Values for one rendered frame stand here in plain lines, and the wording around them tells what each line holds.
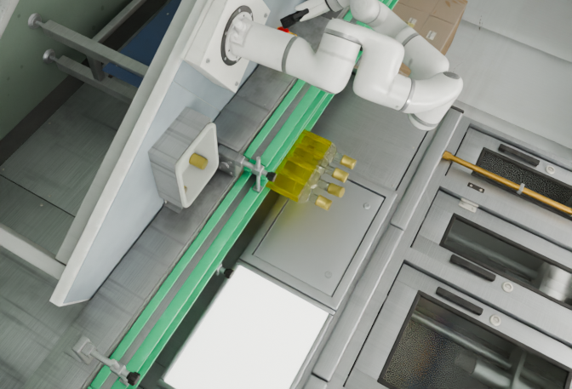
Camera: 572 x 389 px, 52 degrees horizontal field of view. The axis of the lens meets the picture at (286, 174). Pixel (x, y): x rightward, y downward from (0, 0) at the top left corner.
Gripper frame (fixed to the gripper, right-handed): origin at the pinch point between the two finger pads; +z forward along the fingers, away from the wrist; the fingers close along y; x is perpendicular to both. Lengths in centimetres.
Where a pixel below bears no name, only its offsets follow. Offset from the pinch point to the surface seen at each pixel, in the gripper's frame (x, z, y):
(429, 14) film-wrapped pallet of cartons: 33, 51, -428
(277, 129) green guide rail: 28.1, 10.2, 16.2
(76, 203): 24, 79, 38
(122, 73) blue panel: -7, 50, 22
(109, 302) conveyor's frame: 47, 47, 71
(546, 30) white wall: 110, -31, -584
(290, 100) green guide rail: 22.3, 7.3, 6.3
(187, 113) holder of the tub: 11.8, 16.8, 44.6
